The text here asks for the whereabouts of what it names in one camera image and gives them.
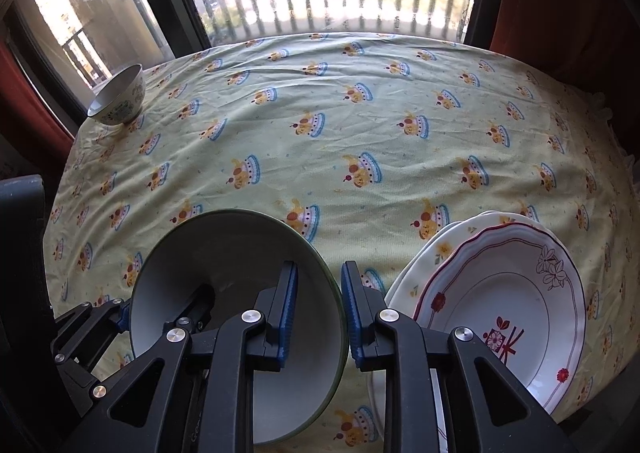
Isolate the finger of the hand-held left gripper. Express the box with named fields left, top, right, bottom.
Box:
left=162, top=283, right=217, bottom=334
left=50, top=298, right=132, bottom=406

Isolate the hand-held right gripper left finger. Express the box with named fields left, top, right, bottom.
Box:
left=60, top=261, right=299, bottom=453

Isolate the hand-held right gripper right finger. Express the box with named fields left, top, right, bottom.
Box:
left=341, top=260, right=583, bottom=453

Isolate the green bowl with white inside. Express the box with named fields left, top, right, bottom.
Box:
left=129, top=208, right=349, bottom=446

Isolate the white plate with red pattern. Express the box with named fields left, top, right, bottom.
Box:
left=412, top=224, right=587, bottom=416

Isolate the yellow printed tablecloth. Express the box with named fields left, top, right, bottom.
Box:
left=42, top=31, right=640, bottom=444

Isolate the white floral bowl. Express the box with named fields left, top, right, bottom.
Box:
left=87, top=64, right=147, bottom=126

